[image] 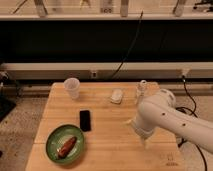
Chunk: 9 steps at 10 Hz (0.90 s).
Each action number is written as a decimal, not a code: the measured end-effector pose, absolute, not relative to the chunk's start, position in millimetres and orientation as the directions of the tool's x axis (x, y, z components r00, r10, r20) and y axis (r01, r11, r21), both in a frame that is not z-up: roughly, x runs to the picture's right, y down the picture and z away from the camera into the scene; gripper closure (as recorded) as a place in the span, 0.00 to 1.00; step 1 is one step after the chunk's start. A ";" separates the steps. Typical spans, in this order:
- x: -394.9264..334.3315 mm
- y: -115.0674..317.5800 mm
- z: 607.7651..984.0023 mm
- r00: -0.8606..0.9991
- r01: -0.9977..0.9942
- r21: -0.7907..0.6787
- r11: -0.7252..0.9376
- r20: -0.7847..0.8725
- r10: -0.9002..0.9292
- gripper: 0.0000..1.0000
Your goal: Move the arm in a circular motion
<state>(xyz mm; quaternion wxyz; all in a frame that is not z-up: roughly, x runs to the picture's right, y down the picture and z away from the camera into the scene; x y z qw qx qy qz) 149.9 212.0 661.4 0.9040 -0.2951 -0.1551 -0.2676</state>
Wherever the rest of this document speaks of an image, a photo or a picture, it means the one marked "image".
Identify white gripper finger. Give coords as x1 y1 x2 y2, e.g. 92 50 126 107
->
141 138 148 149
124 120 132 125

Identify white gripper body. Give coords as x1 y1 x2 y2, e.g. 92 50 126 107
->
130 118 154 139

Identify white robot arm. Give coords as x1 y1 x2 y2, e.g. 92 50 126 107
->
125 89 213 154

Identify white computer mouse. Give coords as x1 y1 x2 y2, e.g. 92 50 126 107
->
110 89 123 104

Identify clear small bottle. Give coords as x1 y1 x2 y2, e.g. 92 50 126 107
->
136 80 147 98

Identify black smartphone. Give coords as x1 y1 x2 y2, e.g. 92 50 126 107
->
80 110 91 132

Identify green plate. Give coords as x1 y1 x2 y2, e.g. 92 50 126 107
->
46 124 85 165

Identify clear plastic cup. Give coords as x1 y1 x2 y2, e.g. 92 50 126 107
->
64 78 80 99

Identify brown sausage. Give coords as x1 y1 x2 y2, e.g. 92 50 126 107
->
58 137 77 158

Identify black floor cable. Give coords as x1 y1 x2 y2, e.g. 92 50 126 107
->
175 75 208 171

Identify white wall outlet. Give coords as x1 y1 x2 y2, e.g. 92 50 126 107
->
91 70 98 79

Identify black hanging cable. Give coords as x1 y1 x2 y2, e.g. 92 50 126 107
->
109 9 145 80

